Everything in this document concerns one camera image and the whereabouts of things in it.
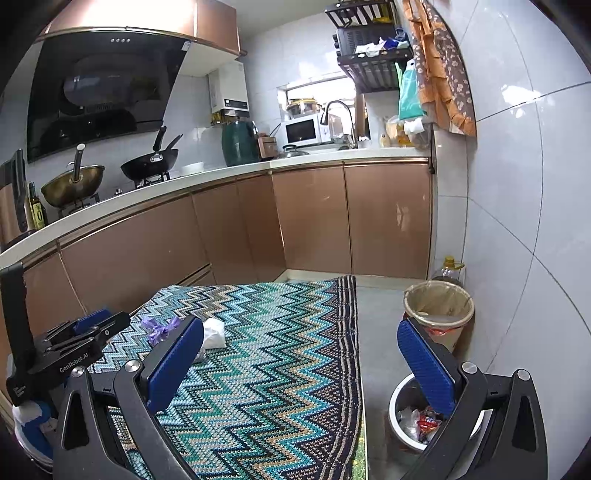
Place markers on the small purple plastic piece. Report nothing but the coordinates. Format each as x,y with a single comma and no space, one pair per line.
159,330

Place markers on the clear bag with white items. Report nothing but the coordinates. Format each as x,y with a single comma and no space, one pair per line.
417,134

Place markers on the wooden cutting board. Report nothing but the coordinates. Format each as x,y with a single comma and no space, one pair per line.
361,117

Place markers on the black dish rack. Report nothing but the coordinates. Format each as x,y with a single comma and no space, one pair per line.
369,71

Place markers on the zigzag patterned mat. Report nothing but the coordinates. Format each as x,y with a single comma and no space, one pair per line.
268,369

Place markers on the green printed cloth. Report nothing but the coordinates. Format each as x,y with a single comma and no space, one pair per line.
359,457

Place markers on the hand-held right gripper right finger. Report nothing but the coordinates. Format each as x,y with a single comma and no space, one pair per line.
425,369

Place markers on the glass bowl with yellow rim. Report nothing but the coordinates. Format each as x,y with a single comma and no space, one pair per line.
304,108

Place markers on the blue cloth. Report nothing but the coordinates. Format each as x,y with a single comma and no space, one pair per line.
397,39

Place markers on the white tissue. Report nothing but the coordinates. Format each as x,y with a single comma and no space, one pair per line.
214,333

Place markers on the white rag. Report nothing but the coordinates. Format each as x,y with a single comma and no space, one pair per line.
368,48

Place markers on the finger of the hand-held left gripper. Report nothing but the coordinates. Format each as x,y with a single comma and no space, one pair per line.
108,328
92,319

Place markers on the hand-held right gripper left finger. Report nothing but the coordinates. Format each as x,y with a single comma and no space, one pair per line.
178,364

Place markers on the black range hood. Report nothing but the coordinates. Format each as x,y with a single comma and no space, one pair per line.
106,92

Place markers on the dark green appliance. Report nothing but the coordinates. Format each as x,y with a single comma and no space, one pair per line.
239,144

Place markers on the small brown appliance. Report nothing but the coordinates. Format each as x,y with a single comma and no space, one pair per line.
267,146

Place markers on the person's left hand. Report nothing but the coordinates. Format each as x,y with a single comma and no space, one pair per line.
32,434

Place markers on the beige wastebasket with liner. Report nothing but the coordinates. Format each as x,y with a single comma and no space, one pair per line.
438,318

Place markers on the grey metal bin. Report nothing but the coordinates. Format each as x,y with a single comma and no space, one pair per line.
399,392

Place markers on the white microwave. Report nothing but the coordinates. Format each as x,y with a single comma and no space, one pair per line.
302,131

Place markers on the orange floral apron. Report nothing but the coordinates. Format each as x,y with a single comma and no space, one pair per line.
443,74

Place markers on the gas stove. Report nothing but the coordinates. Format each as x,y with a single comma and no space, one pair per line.
113,191

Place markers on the white water heater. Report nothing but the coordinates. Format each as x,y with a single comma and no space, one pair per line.
231,92

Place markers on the dark olive oil bottle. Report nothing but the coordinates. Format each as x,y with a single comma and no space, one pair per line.
38,210

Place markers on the teal plastic bag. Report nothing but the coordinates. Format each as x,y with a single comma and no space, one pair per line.
411,97

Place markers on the brown kitchen counter cabinets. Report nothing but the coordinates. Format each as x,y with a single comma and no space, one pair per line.
314,221

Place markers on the clear oil bottle yellow cap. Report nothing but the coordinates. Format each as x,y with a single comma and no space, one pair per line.
450,272

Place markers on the clear plastic bag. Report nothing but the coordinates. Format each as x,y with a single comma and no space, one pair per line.
407,422

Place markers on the red snack wrapper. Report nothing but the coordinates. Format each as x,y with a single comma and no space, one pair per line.
427,422

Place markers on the glass pot lid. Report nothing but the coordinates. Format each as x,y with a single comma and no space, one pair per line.
294,151

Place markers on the yellow package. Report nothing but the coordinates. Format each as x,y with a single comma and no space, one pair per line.
396,131

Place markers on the brass wok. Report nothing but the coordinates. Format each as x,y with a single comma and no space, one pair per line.
74,189

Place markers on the black frying pan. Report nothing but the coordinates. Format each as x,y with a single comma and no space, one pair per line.
147,168

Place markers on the metal faucet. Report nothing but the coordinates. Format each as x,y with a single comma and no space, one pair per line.
351,120

